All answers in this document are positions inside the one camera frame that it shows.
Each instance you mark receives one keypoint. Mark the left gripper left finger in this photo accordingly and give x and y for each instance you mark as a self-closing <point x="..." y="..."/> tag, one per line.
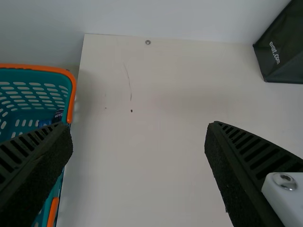
<point x="35" y="170"/>

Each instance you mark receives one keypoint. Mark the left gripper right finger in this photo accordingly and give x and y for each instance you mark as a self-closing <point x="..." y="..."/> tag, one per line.
<point x="241" y="170"/>

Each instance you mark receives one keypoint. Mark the teal shopping basket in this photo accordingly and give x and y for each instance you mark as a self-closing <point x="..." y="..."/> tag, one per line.
<point x="35" y="94"/>

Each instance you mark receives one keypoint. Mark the light blue tissue pack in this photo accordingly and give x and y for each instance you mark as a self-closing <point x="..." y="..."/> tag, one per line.
<point x="45" y="123"/>

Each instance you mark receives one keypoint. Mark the dark blue package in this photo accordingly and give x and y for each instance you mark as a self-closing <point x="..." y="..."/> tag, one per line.
<point x="58" y="116"/>

